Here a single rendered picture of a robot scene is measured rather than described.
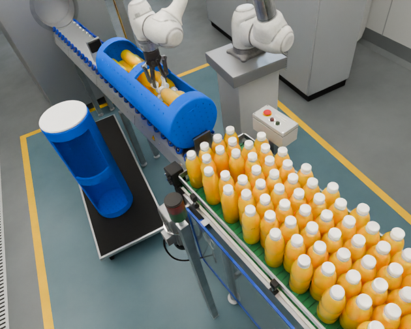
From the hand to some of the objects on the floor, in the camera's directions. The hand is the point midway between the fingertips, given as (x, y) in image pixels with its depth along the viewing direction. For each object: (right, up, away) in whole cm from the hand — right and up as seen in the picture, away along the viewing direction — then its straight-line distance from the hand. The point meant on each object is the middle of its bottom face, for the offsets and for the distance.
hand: (160, 85), depth 163 cm
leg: (-34, -40, +131) cm, 141 cm away
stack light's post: (+28, -134, +38) cm, 142 cm away
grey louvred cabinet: (+97, +99, +230) cm, 269 cm away
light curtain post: (-28, +5, +170) cm, 172 cm away
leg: (-92, +14, +189) cm, 211 cm away
